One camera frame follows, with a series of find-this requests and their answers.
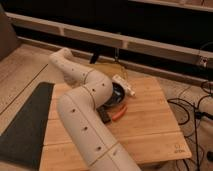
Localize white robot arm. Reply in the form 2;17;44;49
49;48;141;171

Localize white plastic bottle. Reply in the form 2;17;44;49
112;74;135;96

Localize dark round pan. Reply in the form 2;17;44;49
104;83;125;107

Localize black rectangular block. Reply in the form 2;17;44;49
97;107;111;124

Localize dark green floor mat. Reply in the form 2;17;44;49
0;82;54;170

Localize white shelf rail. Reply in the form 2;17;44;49
6;12;213;64

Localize black floor cables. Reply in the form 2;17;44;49
166;79;213;171

